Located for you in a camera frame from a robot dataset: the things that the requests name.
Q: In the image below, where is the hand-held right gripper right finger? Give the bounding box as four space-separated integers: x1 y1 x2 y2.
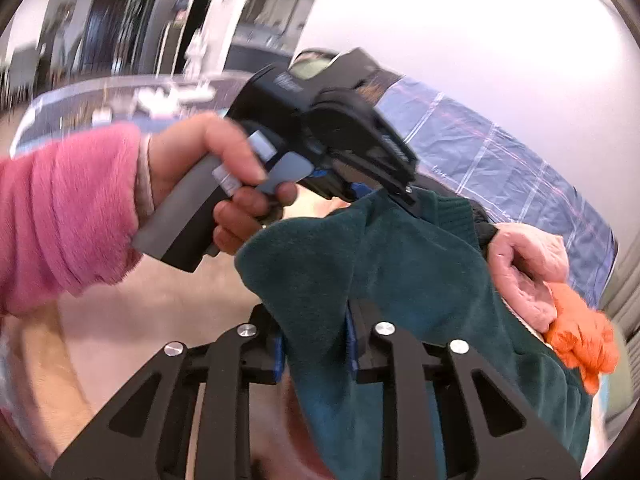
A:
345 302 583 480

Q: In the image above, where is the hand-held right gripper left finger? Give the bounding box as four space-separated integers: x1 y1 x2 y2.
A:
50 305 288 480

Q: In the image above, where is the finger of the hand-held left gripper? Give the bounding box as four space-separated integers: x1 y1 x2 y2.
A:
310 89 419 217

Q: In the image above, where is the dark green printed sweater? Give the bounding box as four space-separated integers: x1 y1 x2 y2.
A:
235 187 593 480

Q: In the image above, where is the person's left hand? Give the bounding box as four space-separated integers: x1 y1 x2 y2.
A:
135 112 298 256

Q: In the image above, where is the sage green cloth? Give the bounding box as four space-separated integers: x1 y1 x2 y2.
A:
290 57 331 81

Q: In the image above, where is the blue plaid bed sheet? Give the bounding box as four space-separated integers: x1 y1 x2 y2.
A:
375 75 618 311

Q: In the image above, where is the black garment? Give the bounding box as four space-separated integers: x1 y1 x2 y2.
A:
465 200 501 261

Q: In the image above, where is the dark cabinet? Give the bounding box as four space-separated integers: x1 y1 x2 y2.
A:
80 0 151 76

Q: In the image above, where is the pink fleece garment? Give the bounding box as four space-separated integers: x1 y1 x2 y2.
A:
485 222 571 333

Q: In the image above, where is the orange cloth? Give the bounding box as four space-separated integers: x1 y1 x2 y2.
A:
542 280 621 396

